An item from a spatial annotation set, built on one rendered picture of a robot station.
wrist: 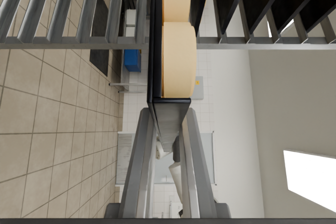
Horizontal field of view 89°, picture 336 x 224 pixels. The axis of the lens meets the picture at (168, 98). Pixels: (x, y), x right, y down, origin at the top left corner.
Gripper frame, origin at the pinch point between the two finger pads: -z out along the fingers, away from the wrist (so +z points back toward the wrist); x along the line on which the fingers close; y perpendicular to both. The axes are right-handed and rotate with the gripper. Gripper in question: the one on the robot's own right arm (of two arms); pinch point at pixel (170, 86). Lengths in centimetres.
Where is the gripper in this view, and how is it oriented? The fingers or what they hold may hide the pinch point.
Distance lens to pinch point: 54.0
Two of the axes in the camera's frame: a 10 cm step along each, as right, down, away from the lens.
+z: -0.2, 9.0, 4.3
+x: 10.0, 0.2, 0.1
